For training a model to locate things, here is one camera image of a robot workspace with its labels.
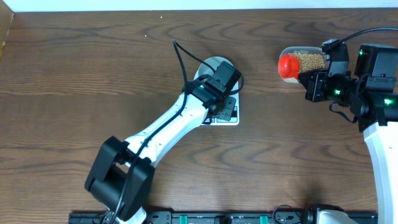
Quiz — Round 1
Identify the red measuring scoop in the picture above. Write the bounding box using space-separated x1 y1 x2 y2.
278 54 300 79

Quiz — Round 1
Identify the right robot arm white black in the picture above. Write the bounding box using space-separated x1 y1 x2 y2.
298 44 397 223

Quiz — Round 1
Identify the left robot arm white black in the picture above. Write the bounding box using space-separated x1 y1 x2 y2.
85 61 243 223

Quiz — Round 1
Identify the grey bowl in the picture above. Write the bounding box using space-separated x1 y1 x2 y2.
194 57 233 79

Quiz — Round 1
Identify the white digital kitchen scale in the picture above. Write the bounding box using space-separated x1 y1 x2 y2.
193 67 240 127

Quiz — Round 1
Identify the clear container of soybeans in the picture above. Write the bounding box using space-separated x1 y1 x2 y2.
279 47 329 83

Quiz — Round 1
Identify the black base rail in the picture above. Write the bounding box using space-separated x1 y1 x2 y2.
68 210 379 224

